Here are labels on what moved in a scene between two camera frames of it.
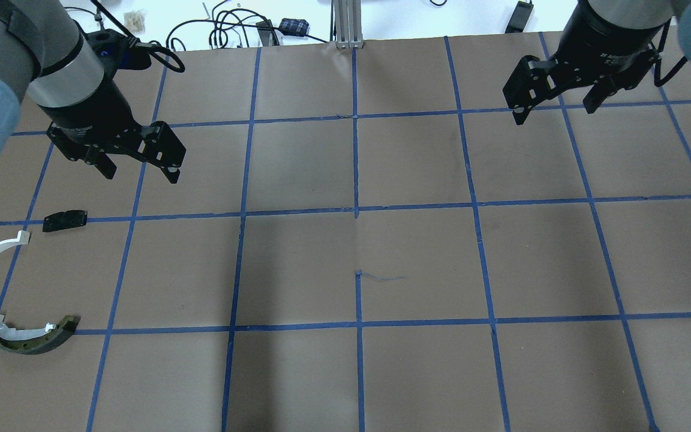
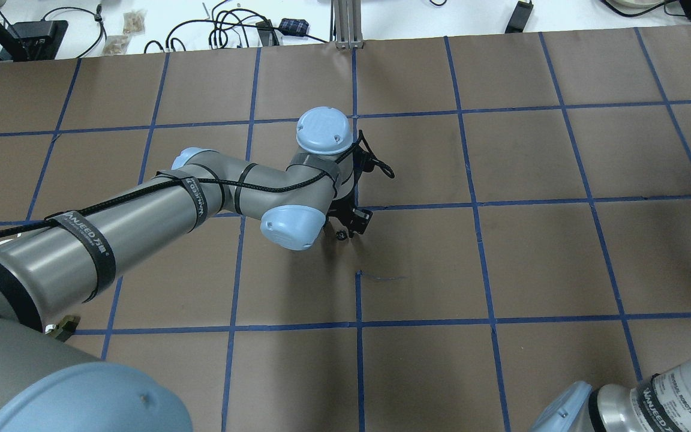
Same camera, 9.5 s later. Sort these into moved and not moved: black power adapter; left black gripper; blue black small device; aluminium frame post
Moved: left black gripper
Not moved: black power adapter; aluminium frame post; blue black small device
